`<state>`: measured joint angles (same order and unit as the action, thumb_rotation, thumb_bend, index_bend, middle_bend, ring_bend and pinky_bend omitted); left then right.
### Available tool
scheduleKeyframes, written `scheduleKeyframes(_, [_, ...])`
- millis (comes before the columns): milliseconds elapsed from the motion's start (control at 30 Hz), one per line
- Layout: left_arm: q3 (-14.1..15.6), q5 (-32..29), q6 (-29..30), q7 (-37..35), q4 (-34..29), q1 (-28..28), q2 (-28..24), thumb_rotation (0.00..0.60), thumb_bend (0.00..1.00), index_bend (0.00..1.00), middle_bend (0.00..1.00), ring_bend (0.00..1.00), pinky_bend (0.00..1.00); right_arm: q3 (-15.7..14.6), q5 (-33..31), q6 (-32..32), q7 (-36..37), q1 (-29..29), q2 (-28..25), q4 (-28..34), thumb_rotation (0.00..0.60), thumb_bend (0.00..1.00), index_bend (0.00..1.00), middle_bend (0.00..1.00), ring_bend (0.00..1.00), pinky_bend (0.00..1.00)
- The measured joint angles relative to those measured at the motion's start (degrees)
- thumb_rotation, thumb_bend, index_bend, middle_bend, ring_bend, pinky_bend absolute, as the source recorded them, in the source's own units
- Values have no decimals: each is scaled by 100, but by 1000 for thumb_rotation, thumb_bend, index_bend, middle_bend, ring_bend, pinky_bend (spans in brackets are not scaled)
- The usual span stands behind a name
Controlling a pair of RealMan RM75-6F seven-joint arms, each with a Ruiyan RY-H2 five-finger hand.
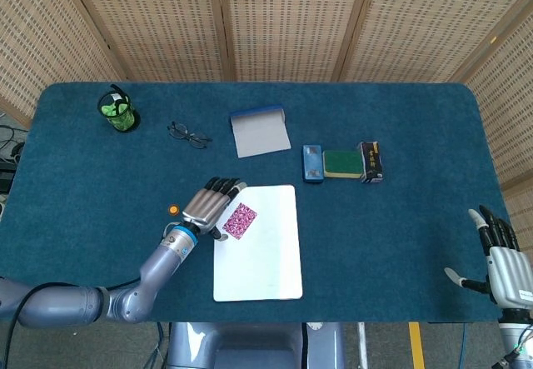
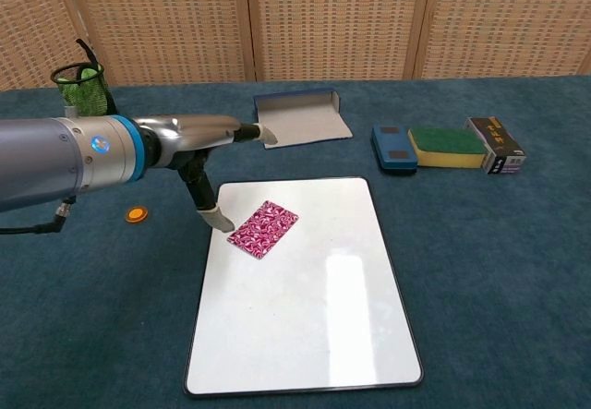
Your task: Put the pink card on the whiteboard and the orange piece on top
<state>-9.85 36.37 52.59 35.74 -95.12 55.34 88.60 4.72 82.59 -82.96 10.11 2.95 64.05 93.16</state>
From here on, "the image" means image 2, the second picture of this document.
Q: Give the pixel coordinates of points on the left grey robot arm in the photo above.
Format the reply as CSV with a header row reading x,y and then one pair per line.
x,y
51,159

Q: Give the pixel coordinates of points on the blue whiteboard eraser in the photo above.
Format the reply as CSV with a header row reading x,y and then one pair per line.
x,y
392,148

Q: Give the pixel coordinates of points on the pink patterned card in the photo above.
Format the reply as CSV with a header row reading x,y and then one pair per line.
x,y
265,229

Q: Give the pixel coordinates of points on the small orange disc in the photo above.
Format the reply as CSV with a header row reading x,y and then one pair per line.
x,y
136,214

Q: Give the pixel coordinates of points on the open blue glasses case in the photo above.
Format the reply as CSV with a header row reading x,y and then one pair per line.
x,y
309,120

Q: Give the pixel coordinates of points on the woven bamboo folding screen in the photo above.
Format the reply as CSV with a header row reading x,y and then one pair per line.
x,y
332,21

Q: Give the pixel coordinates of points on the yellow green sponge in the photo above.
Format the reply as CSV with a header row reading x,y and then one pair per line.
x,y
445,143

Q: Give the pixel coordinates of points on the green cloth in cup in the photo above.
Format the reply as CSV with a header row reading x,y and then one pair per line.
x,y
86,76

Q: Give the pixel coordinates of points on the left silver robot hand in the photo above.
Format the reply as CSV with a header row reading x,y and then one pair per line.
x,y
194,134

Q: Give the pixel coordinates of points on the white rectangular whiteboard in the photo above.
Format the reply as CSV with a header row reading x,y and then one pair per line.
x,y
300,312

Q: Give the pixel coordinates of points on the black box gold lettering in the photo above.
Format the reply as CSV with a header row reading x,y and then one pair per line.
x,y
501,143

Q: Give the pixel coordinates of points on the green mesh pen cup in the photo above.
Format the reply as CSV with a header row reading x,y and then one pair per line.
x,y
99,99

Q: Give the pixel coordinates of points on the teal felt table cover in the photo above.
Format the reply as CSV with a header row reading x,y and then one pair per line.
x,y
485,266

